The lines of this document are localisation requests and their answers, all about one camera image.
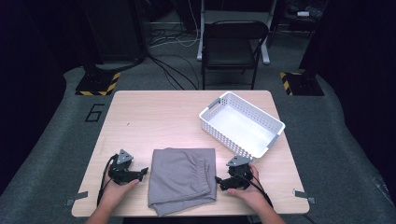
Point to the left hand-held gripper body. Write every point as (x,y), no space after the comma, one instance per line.
(120,174)

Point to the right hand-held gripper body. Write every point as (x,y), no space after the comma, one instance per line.
(238,177)

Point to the gray pants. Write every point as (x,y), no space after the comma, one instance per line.
(182,180)

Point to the white plastic basket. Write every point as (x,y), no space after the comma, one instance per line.
(243,127)

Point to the person's left hand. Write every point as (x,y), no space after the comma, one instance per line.
(116,193)

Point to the person's right hand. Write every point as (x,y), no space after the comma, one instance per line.
(250,194)

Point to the gray table clip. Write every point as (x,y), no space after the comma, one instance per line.
(76,197)
(304,196)

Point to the striped black stand base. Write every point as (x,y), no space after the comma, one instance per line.
(98,82)
(303,84)

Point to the black folding chair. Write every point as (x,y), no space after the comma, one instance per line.
(232,49)

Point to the black stand column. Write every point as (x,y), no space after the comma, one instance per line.
(112,31)

